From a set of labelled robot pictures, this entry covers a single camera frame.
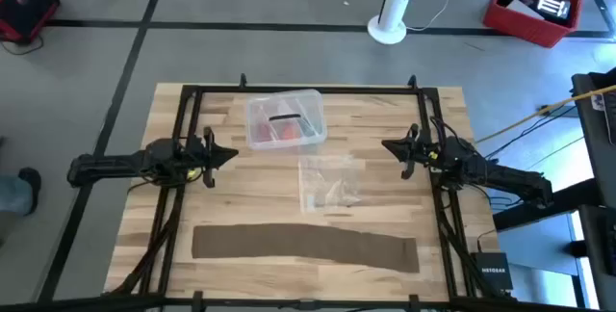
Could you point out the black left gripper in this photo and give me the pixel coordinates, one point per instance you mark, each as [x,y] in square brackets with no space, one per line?
[197,155]

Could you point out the clear plastic zip bag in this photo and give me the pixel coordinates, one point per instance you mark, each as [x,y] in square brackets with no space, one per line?
[327,182]

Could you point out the black keyboard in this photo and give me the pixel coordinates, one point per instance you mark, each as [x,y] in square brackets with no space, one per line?
[611,119]

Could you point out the brown elastic bandage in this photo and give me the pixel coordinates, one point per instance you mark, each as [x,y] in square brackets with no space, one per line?
[298,244]

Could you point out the pink bandage roll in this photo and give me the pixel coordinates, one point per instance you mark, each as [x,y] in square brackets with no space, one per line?
[264,132]

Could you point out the black and white device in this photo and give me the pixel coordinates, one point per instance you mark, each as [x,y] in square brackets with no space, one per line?
[553,7]

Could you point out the black office desk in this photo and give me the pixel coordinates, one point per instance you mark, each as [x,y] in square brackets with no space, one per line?
[589,124]

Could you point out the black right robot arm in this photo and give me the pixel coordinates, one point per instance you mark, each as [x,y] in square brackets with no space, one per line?
[505,177]

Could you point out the white tower stand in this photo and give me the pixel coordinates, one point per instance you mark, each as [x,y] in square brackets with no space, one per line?
[392,18]

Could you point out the teal bandage roll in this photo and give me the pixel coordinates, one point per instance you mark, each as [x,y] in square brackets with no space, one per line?
[309,129]

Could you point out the black Netgear network switch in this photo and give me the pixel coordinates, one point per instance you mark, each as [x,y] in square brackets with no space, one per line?
[493,271]

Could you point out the person's leg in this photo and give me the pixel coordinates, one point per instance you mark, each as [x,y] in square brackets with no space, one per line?
[10,194]

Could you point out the black metal rail frame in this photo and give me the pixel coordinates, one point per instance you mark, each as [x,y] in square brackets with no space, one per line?
[216,89]

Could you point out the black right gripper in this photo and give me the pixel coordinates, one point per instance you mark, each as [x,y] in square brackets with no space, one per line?
[426,150]

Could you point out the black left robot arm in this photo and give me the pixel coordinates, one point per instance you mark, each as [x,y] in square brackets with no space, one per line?
[106,165]

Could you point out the red and black case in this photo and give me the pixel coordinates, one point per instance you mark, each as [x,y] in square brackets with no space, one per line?
[24,4]

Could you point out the clear plastic storage container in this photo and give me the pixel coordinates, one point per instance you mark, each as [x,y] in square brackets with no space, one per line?
[289,105]

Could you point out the black strip in container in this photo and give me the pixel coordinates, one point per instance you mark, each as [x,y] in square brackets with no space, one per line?
[284,117]

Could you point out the orange bandage roll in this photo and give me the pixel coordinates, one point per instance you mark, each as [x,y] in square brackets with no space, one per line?
[289,133]

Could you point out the red plastic crate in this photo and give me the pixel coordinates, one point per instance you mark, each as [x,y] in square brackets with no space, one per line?
[520,25]

